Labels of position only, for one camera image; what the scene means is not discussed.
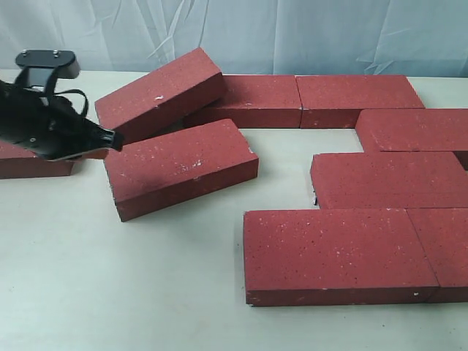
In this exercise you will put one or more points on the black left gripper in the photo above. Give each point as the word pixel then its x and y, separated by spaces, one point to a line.
pixel 49 126

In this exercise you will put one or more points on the red brick with chipped corner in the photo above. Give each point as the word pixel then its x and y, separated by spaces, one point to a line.
pixel 167 170

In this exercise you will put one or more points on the tilted red brick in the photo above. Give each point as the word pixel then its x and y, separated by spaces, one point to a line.
pixel 153 102

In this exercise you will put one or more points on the red brick back row left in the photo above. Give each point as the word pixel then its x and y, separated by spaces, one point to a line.
pixel 255 102

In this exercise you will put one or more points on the red brick back row right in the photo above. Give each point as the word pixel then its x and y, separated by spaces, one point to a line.
pixel 336 101

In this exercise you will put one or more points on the red brick third row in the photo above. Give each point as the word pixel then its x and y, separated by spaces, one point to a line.
pixel 389 180

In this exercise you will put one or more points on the red brick second row right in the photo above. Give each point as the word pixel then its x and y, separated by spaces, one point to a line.
pixel 393 130

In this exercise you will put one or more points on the white backdrop curtain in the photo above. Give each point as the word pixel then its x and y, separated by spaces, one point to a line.
pixel 414 38

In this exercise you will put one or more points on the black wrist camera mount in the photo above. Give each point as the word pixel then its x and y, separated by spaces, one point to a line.
pixel 42 69

